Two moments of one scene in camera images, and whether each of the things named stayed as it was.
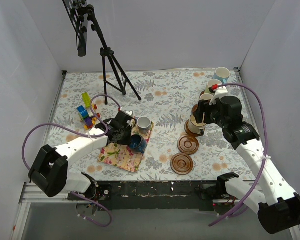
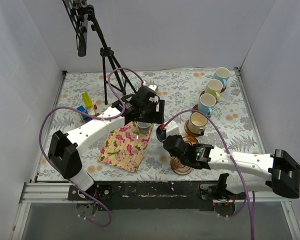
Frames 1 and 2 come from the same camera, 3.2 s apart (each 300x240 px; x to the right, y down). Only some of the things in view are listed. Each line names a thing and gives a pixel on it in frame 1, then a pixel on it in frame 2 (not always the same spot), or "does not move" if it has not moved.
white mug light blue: (222, 73) does not move
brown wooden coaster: (181, 164) does not move
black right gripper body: (200, 113) to (168, 144)
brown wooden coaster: (194, 108) does not move
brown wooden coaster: (189, 132) does not move
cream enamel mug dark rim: (195, 127) does not move
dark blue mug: (138, 143) to (161, 134)
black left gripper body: (127, 128) to (159, 111)
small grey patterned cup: (143, 123) does not move
